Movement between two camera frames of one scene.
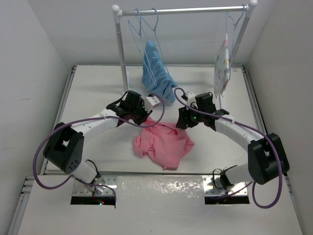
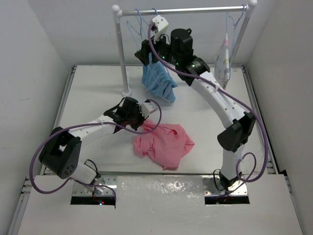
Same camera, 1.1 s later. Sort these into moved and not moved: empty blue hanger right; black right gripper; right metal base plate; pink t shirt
Moved: black right gripper
Not moved: right metal base plate; pink t shirt; empty blue hanger right
